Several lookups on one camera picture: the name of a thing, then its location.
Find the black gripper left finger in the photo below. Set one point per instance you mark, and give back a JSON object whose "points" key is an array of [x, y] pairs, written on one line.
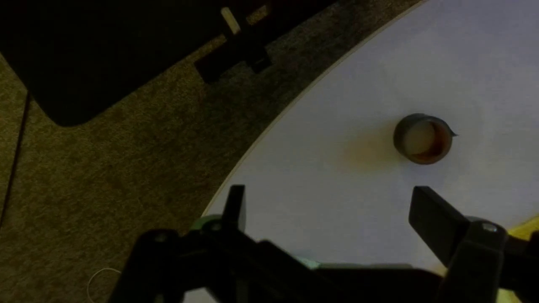
{"points": [[235, 208]]}

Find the black robot cart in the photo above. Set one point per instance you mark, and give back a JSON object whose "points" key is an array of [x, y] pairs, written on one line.
{"points": [[112, 52]]}

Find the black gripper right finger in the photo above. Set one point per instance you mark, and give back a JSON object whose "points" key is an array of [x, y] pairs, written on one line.
{"points": [[435, 225]]}

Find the black masking tape roll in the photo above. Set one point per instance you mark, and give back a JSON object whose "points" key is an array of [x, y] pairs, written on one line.
{"points": [[401, 141]]}

